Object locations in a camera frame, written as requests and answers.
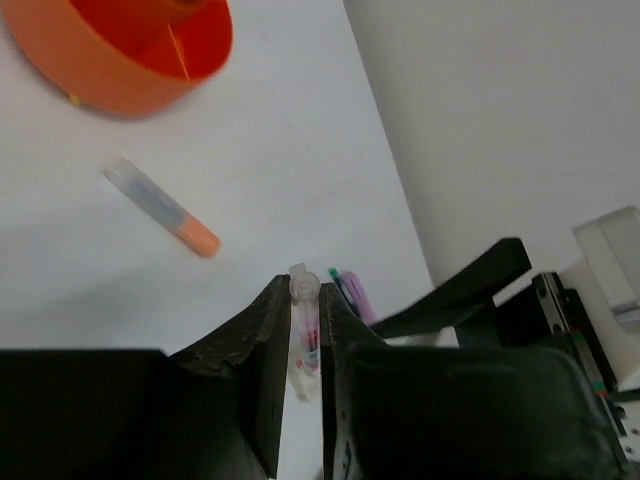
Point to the green gel pen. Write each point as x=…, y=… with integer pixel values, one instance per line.
x=339, y=282

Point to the red gel pen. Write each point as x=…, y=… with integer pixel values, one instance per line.
x=304, y=356

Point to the orange round desk organizer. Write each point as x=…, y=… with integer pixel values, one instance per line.
x=129, y=58

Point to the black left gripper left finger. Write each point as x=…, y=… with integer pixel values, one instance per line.
x=212, y=410

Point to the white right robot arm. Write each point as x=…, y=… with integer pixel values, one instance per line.
x=467, y=303

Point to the purple highlighter marker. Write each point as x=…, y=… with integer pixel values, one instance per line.
x=360, y=298

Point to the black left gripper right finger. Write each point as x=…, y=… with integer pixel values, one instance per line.
x=420, y=412

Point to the orange highlighter marker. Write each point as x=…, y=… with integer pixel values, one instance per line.
x=162, y=208

